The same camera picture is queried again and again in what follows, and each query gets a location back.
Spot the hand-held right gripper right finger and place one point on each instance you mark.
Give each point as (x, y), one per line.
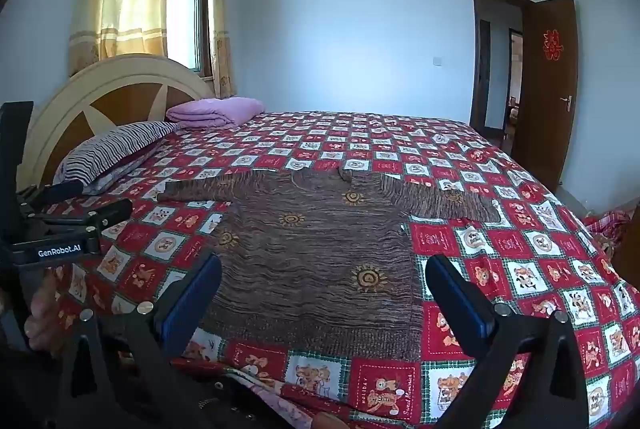
(457, 294)

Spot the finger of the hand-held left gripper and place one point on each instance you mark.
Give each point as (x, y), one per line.
(57, 194)
(95, 215)

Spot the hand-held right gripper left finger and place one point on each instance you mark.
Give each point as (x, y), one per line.
(192, 294)

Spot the brown knitted sweater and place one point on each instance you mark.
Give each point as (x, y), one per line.
(310, 269)

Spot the person's left hand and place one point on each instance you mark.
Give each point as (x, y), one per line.
(45, 314)

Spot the striped pillow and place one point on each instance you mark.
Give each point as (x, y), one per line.
(110, 154)

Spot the red checkered bed sheet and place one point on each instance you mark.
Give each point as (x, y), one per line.
(525, 249)

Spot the dark clothing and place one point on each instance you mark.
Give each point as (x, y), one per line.
(210, 401)

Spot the cream and wood headboard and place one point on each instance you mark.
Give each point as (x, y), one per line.
(125, 79)

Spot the pink patterned cloth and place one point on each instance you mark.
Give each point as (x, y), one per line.
(287, 406)

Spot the folded purple blanket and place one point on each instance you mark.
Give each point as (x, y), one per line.
(215, 111)

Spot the red crumpled cloth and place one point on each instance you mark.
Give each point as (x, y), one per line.
(607, 221)

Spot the brown wooden door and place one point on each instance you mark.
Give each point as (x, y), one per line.
(545, 124)

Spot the narrow yellow curtain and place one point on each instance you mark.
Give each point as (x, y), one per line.
(221, 9)

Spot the red paper door decoration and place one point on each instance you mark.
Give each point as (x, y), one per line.
(551, 44)

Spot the brown door frame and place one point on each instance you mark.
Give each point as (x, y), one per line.
(482, 59)

